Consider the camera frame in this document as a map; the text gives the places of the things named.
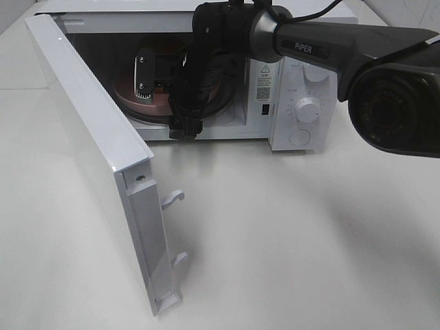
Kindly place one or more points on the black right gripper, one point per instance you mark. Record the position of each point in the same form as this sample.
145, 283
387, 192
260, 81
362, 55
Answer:
151, 70

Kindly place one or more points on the pink ceramic plate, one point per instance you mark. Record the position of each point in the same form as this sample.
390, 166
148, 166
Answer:
123, 85

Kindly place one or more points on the white timer knob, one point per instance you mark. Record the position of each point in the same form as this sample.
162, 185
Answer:
307, 109

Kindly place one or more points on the round white door button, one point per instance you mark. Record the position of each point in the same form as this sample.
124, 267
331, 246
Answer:
300, 137

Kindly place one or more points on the burger with lettuce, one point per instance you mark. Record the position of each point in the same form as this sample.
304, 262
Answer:
162, 44

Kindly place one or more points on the white microwave door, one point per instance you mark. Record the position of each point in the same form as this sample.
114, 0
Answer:
114, 160

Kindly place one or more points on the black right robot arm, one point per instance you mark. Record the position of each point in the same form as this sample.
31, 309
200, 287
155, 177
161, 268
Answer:
389, 76

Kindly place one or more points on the glass microwave turntable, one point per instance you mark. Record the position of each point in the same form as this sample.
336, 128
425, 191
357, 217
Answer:
218, 100

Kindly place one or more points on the white warning label sticker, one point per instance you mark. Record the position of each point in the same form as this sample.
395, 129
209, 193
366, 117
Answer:
264, 82

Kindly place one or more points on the white microwave oven body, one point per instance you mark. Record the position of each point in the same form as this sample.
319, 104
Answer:
105, 35

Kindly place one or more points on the upper white power knob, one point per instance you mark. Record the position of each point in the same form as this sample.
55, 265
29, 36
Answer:
314, 74

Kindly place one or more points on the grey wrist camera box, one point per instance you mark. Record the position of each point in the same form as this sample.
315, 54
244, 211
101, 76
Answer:
144, 98

